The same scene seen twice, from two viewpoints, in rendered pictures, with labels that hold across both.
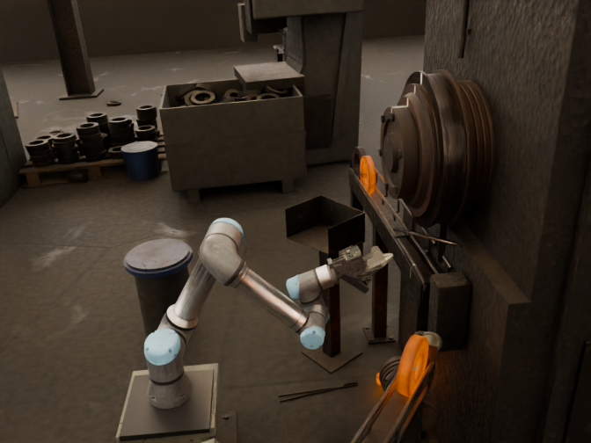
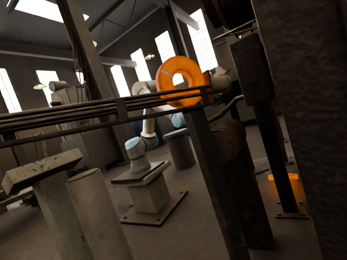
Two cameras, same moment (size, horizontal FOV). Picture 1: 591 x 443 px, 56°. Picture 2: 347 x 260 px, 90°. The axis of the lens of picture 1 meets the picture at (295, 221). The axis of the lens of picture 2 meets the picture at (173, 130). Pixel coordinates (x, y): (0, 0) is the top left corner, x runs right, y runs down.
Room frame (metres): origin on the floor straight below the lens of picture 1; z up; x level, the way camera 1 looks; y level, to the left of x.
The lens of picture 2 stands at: (0.63, -0.55, 0.62)
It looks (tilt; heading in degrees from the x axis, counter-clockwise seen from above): 4 degrees down; 36
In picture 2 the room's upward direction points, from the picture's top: 18 degrees counter-clockwise
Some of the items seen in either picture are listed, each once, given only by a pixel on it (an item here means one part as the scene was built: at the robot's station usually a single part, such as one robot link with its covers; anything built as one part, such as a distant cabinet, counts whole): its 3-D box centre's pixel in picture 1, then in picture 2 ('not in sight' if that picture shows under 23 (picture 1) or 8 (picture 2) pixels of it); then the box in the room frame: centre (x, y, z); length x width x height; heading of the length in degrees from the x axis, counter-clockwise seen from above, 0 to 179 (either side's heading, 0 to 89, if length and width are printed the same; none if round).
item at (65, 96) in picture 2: not in sight; (79, 120); (3.64, 5.07, 1.42); 1.43 x 1.22 x 2.85; 99
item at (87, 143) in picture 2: not in sight; (102, 147); (2.87, 3.11, 0.43); 1.23 x 0.93 x 0.87; 2
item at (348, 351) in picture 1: (326, 285); (236, 128); (2.06, -0.12, 0.36); 0.26 x 0.20 x 0.72; 39
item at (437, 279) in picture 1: (448, 312); (253, 71); (1.37, -0.45, 0.68); 0.11 x 0.08 x 0.24; 94
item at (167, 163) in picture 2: (171, 401); (142, 173); (1.49, 0.47, 0.28); 0.32 x 0.32 x 0.04; 3
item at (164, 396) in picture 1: (168, 381); (139, 162); (1.49, 0.47, 0.37); 0.15 x 0.15 x 0.10
